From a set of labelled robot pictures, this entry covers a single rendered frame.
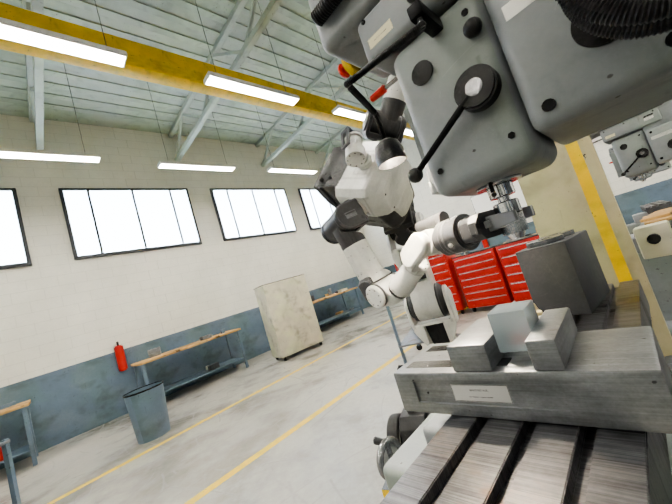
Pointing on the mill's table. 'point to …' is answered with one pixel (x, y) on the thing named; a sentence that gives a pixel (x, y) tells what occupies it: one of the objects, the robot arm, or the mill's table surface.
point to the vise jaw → (475, 348)
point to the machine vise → (552, 379)
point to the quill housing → (430, 127)
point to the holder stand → (563, 272)
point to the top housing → (347, 32)
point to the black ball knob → (472, 27)
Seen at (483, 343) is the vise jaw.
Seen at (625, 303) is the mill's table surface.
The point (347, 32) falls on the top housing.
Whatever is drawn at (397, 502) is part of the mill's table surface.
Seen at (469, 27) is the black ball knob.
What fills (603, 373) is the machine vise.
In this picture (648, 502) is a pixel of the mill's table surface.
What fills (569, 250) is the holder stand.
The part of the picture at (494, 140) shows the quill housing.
